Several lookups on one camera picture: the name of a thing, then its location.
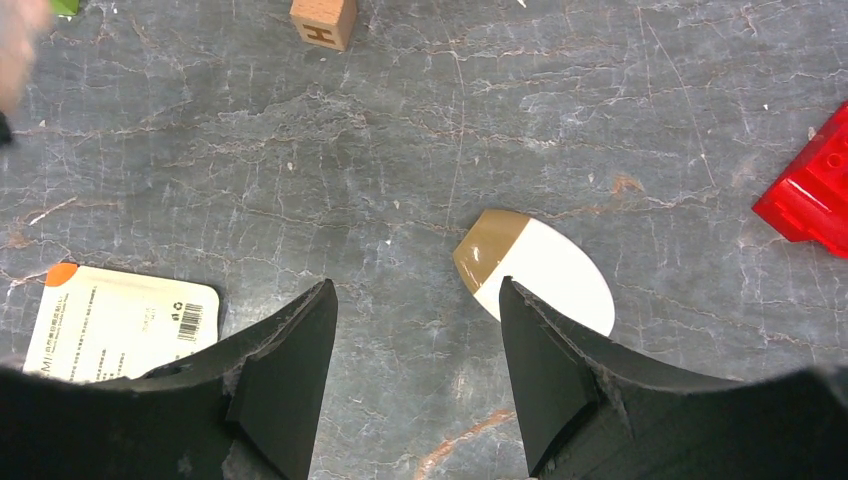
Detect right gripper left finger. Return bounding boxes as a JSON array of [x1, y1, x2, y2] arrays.
[[99, 280, 338, 479]]

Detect red plastic toy piece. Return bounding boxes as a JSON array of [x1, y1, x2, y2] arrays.
[[752, 103, 847, 258]]

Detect small wooden cube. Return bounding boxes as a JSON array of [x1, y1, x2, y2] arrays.
[[290, 0, 358, 51]]

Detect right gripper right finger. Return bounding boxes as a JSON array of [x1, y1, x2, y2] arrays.
[[499, 276, 733, 477]]

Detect white paper sachet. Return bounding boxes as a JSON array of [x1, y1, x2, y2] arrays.
[[22, 262, 220, 383]]

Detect colourful eyeshadow palette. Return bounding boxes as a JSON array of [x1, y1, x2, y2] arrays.
[[1, 0, 53, 114]]

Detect white gold oval case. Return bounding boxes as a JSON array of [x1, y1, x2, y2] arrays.
[[452, 209, 615, 336]]

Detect small green cube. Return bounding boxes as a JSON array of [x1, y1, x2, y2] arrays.
[[50, 0, 81, 17]]

